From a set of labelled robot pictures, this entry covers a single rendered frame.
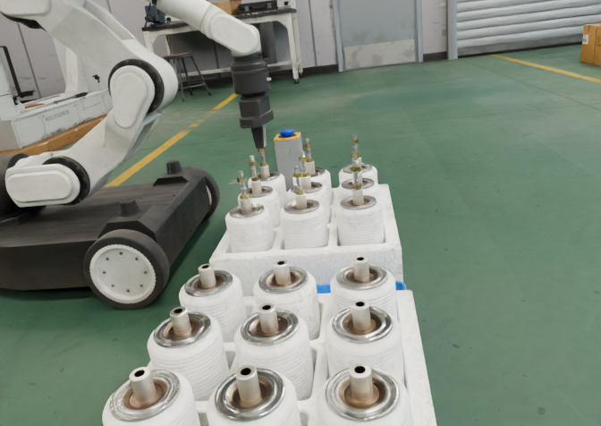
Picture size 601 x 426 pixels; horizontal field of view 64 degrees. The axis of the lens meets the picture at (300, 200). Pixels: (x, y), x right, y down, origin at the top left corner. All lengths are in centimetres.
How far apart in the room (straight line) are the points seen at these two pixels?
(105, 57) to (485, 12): 524
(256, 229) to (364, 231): 22
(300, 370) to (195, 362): 13
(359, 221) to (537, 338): 40
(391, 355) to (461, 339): 43
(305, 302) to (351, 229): 30
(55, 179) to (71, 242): 20
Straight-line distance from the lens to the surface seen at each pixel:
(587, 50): 494
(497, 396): 92
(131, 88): 129
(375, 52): 605
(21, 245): 142
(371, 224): 97
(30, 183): 149
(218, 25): 115
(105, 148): 141
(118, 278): 127
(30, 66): 723
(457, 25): 611
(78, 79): 456
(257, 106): 116
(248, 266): 100
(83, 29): 137
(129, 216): 127
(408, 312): 77
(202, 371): 66
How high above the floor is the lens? 61
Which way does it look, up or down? 20 degrees down
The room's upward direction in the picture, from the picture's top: 7 degrees counter-clockwise
